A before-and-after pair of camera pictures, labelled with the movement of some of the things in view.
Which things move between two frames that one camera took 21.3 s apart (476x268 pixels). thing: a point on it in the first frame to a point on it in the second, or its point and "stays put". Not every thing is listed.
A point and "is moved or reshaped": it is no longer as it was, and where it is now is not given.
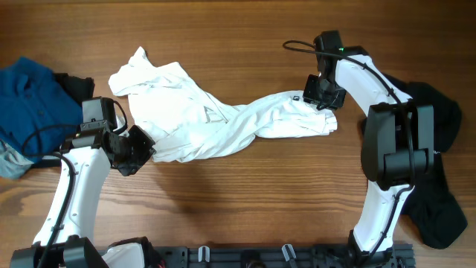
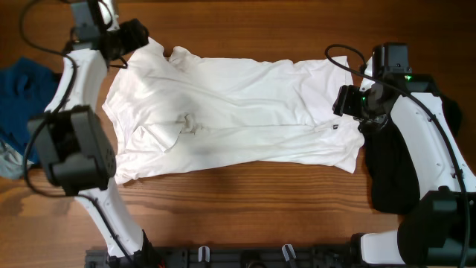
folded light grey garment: (13, 164) stays put
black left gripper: (149, 150) to (132, 31)
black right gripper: (321, 96) to (343, 100)
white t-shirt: (181, 123) is moved or reshaped
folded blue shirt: (38, 115) stays put
